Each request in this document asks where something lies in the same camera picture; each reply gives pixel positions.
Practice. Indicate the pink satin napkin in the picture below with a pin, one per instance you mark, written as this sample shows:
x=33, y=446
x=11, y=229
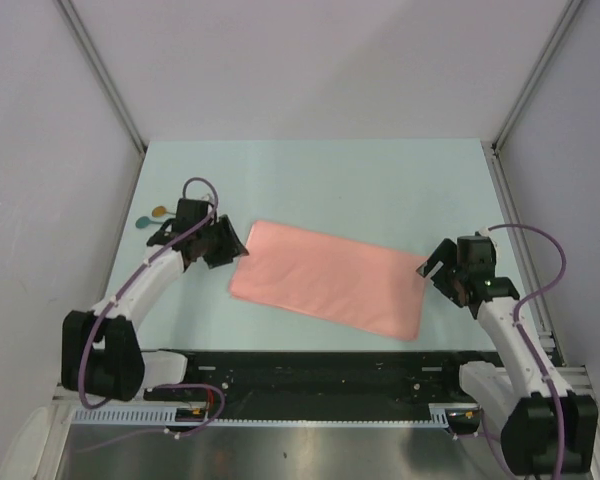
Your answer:
x=355, y=284

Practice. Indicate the right aluminium table rail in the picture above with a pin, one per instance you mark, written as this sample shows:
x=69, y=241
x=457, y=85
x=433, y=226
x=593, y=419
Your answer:
x=519, y=236

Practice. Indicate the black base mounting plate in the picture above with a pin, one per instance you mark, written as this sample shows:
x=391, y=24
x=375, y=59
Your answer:
x=330, y=384

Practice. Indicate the gold spoon teal handle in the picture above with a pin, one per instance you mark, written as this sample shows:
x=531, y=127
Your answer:
x=161, y=211

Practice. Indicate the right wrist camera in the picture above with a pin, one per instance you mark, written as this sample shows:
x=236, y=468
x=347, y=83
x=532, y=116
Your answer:
x=485, y=232

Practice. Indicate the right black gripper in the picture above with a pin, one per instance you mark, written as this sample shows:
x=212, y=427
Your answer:
x=445, y=253

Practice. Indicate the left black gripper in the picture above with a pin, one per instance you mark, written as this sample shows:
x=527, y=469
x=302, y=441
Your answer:
x=229, y=239

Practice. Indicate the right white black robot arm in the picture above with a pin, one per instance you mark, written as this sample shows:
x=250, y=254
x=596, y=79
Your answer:
x=544, y=426

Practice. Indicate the front aluminium cross rail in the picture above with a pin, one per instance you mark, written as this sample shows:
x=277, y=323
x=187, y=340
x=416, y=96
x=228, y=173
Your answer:
x=578, y=378

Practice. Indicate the white slotted cable duct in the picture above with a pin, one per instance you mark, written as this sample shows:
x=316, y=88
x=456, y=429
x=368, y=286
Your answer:
x=433, y=415

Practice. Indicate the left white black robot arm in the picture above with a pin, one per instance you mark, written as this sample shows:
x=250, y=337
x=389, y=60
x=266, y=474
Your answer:
x=101, y=354

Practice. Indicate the left aluminium frame post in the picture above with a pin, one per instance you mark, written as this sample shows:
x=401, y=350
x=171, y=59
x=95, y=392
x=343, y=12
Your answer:
x=83, y=40

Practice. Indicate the aluminium frame post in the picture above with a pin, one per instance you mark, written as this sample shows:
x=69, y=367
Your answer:
x=550, y=49
x=83, y=40

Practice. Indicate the right aluminium frame post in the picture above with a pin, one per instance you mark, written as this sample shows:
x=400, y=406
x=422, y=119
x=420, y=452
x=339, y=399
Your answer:
x=550, y=49

